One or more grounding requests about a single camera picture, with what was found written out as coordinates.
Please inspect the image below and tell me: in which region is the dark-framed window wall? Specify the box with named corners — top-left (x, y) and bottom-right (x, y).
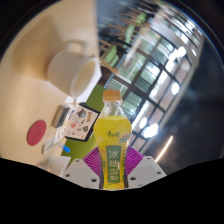
top-left (109, 9), bottom-right (204, 154)

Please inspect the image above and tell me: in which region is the black-framed tablet with stickers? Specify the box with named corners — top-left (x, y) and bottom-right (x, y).
top-left (62, 103), bottom-right (101, 143)

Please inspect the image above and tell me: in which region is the small white flat item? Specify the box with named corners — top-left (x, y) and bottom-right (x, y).
top-left (42, 134), bottom-right (63, 155)

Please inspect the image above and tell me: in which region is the small dark box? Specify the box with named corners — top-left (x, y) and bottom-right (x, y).
top-left (51, 104), bottom-right (71, 129)

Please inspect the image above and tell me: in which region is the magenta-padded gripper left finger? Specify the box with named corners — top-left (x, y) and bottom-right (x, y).
top-left (62, 147), bottom-right (102, 190)

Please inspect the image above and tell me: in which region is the group of green-seated wooden chairs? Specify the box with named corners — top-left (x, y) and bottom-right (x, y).
top-left (98, 1), bottom-right (161, 73)

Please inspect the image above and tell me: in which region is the small blue-capped white tube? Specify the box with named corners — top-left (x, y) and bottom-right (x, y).
top-left (56, 141), bottom-right (72, 154)

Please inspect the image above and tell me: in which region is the long curved ceiling light strip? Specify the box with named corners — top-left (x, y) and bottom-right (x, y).
top-left (154, 134), bottom-right (175, 163)

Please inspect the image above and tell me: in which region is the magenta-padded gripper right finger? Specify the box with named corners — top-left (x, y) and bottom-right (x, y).
top-left (123, 145), bottom-right (168, 189)

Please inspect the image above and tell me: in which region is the flat round red coaster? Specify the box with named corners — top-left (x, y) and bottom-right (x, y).
top-left (26, 119), bottom-right (48, 147)

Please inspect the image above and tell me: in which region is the white ceramic mug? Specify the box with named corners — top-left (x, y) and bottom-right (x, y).
top-left (46, 40), bottom-right (103, 99)

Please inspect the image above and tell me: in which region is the yellow drink bottle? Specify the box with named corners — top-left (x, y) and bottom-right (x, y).
top-left (93, 89), bottom-right (133, 191)

